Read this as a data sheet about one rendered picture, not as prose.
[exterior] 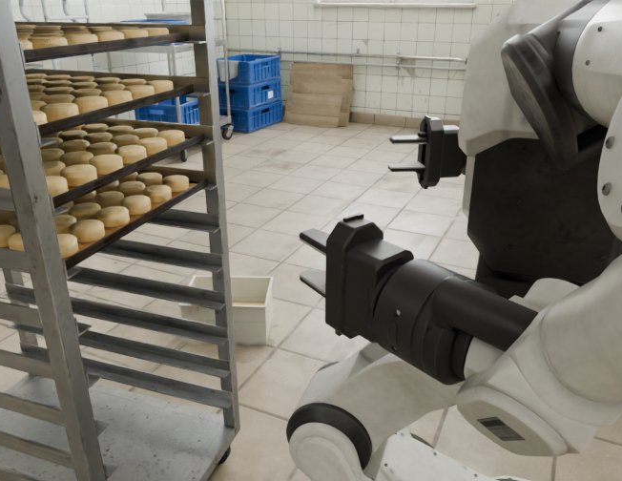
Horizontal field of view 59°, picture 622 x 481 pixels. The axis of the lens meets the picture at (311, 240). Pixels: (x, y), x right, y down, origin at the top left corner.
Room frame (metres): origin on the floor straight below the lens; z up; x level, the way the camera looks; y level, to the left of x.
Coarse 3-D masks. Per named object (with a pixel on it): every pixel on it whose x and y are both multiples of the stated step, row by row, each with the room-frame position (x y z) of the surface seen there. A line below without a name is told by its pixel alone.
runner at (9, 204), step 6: (0, 192) 0.68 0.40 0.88; (6, 192) 0.68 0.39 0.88; (0, 198) 0.68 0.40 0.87; (6, 198) 0.68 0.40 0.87; (0, 204) 0.68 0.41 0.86; (6, 204) 0.68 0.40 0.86; (12, 204) 0.68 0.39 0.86; (12, 210) 0.68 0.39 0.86; (54, 210) 0.66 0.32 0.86; (60, 210) 0.67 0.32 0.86; (66, 210) 0.68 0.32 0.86; (54, 216) 0.66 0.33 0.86
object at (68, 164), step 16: (80, 128) 1.09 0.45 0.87; (96, 128) 1.06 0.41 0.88; (112, 128) 1.06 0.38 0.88; (128, 128) 1.06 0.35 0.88; (144, 128) 1.06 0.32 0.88; (64, 144) 0.93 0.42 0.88; (80, 144) 0.93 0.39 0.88; (96, 144) 0.93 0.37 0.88; (112, 144) 0.93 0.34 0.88; (128, 144) 0.96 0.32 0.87; (144, 144) 0.94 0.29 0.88; (160, 144) 0.95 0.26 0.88; (0, 160) 0.84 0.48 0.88; (48, 160) 0.86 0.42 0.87; (64, 160) 0.84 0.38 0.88; (80, 160) 0.84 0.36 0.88; (96, 160) 0.83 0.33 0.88; (112, 160) 0.83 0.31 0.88; (128, 160) 0.88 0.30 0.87; (0, 176) 0.75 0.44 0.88; (48, 176) 0.78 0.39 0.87; (64, 176) 0.76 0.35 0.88; (80, 176) 0.76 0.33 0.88; (96, 176) 0.79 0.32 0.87; (64, 192) 0.72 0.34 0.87
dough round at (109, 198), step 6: (108, 192) 0.94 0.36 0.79; (114, 192) 0.94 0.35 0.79; (120, 192) 0.94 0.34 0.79; (96, 198) 0.91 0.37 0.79; (102, 198) 0.91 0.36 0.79; (108, 198) 0.91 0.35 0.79; (114, 198) 0.91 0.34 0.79; (120, 198) 0.92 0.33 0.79; (102, 204) 0.90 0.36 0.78; (108, 204) 0.90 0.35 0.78; (114, 204) 0.90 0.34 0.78
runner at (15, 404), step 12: (0, 396) 0.72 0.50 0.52; (12, 396) 0.71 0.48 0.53; (12, 408) 0.71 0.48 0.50; (24, 408) 0.70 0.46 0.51; (36, 408) 0.69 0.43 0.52; (48, 408) 0.69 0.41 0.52; (60, 408) 0.71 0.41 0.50; (48, 420) 0.69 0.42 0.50; (60, 420) 0.68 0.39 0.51; (96, 420) 0.69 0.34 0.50
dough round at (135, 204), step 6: (126, 198) 0.91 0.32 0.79; (132, 198) 0.91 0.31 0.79; (138, 198) 0.91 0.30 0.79; (144, 198) 0.91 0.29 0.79; (120, 204) 0.89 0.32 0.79; (126, 204) 0.88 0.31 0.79; (132, 204) 0.88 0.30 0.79; (138, 204) 0.88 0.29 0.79; (144, 204) 0.89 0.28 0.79; (150, 204) 0.90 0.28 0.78; (132, 210) 0.88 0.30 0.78; (138, 210) 0.88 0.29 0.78; (144, 210) 0.89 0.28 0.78
